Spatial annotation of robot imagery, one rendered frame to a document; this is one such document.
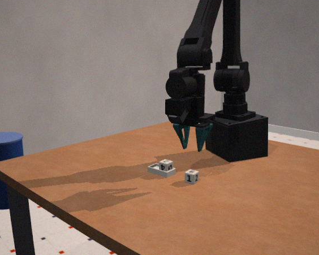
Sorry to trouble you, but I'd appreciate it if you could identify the white number cube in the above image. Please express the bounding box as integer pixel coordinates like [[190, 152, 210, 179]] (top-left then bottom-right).
[[184, 170, 199, 184], [159, 159, 173, 172]]

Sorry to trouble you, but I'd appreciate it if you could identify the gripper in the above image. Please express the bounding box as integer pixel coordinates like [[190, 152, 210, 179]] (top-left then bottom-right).
[[173, 113, 215, 152]]

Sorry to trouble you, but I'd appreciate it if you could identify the white rectangular tray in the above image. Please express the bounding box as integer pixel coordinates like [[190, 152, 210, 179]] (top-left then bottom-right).
[[148, 163, 176, 178]]

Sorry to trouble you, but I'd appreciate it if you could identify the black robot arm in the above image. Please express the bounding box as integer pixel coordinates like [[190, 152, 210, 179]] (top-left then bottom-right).
[[165, 0, 256, 124]]

